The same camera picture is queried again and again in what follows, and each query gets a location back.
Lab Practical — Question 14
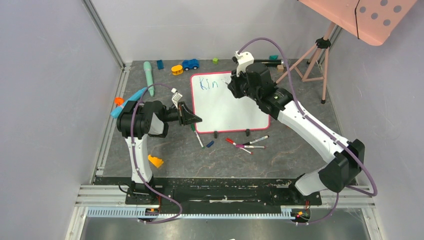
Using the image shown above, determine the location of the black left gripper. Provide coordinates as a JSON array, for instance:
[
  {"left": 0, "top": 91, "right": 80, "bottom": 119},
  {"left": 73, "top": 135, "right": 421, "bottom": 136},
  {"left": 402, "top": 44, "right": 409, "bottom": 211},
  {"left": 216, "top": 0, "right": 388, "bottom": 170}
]
[{"left": 161, "top": 101, "right": 202, "bottom": 127}]

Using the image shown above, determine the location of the pink framed whiteboard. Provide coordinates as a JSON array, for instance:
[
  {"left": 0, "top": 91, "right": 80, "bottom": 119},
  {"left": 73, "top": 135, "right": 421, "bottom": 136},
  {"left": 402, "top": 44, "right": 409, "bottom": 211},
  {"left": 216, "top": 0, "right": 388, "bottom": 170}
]
[{"left": 190, "top": 71, "right": 271, "bottom": 134}]

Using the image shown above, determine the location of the blue marker cap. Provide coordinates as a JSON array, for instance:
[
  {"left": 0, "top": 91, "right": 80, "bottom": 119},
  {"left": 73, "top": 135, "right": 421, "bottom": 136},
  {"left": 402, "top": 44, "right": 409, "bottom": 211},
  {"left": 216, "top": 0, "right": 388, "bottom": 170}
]
[{"left": 206, "top": 140, "right": 215, "bottom": 148}]

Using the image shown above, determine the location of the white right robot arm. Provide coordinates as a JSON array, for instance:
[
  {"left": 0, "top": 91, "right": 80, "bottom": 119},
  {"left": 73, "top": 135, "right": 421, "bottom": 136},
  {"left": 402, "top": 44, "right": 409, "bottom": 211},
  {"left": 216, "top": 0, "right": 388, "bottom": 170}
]
[{"left": 227, "top": 62, "right": 365, "bottom": 204}]

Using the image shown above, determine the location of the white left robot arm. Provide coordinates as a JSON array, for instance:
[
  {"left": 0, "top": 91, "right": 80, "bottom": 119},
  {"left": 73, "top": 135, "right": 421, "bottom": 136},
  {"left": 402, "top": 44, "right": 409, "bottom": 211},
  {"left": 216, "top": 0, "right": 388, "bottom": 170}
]
[{"left": 116, "top": 100, "right": 203, "bottom": 204}]

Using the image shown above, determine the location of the green capped marker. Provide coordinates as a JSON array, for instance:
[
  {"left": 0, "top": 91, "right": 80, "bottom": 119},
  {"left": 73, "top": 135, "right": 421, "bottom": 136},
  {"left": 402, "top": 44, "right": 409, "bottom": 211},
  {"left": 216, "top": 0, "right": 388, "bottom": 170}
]
[{"left": 190, "top": 123, "right": 205, "bottom": 149}]

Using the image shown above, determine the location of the wooden cube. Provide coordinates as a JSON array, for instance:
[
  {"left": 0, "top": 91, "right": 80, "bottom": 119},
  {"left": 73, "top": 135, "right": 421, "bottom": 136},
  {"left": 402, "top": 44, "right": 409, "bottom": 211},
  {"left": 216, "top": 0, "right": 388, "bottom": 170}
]
[{"left": 276, "top": 64, "right": 285, "bottom": 73}]

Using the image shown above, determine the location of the yellow oval toy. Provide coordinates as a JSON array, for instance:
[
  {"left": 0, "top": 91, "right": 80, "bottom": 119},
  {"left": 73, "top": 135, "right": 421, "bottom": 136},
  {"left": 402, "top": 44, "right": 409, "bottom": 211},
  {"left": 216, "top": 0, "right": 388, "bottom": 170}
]
[{"left": 171, "top": 64, "right": 184, "bottom": 76}]

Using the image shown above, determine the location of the red capped marker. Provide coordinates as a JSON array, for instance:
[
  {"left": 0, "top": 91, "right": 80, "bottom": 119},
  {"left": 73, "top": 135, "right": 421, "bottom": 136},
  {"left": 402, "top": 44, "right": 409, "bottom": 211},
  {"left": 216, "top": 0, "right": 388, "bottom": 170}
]
[{"left": 225, "top": 138, "right": 253, "bottom": 155}]

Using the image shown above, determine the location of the blue toy car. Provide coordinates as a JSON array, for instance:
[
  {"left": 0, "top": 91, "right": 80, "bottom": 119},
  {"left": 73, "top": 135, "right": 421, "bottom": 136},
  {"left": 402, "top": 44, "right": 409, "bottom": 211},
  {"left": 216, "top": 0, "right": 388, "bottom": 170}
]
[{"left": 181, "top": 58, "right": 200, "bottom": 71}]

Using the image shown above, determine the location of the orange wedge block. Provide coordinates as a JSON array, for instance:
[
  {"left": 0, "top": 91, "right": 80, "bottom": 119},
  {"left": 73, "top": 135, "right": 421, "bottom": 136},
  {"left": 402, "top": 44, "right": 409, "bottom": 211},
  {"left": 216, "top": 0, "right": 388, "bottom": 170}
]
[{"left": 148, "top": 154, "right": 164, "bottom": 169}]

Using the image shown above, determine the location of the black capped marker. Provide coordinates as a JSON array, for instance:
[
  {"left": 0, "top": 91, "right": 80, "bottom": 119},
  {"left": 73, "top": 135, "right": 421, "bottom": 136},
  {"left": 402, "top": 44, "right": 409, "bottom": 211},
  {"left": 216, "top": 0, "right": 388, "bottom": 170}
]
[{"left": 243, "top": 135, "right": 270, "bottom": 146}]

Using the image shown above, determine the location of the dark blue block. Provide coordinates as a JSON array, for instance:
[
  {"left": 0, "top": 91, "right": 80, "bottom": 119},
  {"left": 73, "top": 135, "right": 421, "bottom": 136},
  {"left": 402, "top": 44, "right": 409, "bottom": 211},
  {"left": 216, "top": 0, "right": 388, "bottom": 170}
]
[{"left": 156, "top": 60, "right": 165, "bottom": 70}]

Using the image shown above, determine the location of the purple capped marker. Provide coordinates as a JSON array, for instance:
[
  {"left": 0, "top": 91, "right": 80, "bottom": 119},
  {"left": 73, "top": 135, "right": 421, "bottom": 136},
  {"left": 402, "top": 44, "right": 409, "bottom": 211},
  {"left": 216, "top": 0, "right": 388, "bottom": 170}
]
[{"left": 239, "top": 144, "right": 266, "bottom": 149}]

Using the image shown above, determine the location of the teal toy microphone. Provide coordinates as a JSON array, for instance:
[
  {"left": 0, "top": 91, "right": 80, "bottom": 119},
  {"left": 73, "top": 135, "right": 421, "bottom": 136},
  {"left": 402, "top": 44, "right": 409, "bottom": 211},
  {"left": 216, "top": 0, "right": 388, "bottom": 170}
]
[{"left": 143, "top": 61, "right": 155, "bottom": 97}]

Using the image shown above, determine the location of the small orange toy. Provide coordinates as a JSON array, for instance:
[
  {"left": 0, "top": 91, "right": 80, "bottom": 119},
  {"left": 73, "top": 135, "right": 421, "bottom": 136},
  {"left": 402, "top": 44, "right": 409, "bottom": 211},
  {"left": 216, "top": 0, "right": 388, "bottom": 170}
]
[{"left": 113, "top": 97, "right": 125, "bottom": 106}]

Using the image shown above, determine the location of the large light blue marker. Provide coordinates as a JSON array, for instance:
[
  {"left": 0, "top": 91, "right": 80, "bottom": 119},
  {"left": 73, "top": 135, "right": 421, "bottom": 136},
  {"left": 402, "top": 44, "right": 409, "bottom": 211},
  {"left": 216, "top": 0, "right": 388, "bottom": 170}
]
[{"left": 110, "top": 87, "right": 147, "bottom": 119}]

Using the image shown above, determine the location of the pink tripod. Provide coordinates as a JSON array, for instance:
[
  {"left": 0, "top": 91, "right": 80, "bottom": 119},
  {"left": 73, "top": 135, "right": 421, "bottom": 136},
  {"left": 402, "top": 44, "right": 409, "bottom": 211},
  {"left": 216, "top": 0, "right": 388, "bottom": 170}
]
[{"left": 276, "top": 22, "right": 336, "bottom": 104}]

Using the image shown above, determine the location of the pink perforated panel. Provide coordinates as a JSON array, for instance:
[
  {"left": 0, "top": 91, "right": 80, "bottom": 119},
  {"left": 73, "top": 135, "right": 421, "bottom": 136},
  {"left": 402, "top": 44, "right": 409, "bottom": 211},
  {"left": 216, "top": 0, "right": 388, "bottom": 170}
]
[{"left": 300, "top": 0, "right": 418, "bottom": 46}]

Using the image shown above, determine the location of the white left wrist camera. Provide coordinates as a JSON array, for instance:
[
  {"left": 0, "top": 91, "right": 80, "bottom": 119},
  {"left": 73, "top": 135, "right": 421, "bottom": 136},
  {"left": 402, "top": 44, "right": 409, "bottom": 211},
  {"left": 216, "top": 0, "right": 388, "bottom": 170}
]
[{"left": 171, "top": 88, "right": 183, "bottom": 108}]

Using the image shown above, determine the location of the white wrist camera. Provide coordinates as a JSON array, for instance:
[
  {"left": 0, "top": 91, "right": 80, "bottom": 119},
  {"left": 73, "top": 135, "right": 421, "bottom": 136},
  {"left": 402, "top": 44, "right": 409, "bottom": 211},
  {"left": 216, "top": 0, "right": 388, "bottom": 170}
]
[
  {"left": 234, "top": 51, "right": 255, "bottom": 77},
  {"left": 171, "top": 88, "right": 183, "bottom": 108}
]

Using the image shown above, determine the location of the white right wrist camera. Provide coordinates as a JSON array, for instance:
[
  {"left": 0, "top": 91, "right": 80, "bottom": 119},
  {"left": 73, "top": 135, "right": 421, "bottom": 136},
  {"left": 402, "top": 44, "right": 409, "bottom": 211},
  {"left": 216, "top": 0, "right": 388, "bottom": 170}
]
[{"left": 234, "top": 51, "right": 255, "bottom": 77}]

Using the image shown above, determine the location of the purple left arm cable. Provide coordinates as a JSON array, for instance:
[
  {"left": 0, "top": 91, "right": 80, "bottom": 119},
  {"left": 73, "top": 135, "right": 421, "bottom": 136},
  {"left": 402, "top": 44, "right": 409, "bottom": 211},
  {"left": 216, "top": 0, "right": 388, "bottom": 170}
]
[{"left": 130, "top": 83, "right": 183, "bottom": 225}]

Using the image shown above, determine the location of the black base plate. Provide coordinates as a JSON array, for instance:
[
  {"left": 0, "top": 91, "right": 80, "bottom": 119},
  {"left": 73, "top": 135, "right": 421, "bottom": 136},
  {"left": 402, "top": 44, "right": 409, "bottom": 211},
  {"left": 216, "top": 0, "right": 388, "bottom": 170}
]
[{"left": 125, "top": 177, "right": 322, "bottom": 215}]

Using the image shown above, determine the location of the white toothed cable rail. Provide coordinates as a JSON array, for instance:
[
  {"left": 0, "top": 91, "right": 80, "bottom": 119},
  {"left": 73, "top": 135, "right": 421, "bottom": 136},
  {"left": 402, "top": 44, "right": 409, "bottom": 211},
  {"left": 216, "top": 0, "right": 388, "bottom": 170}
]
[{"left": 86, "top": 206, "right": 295, "bottom": 220}]

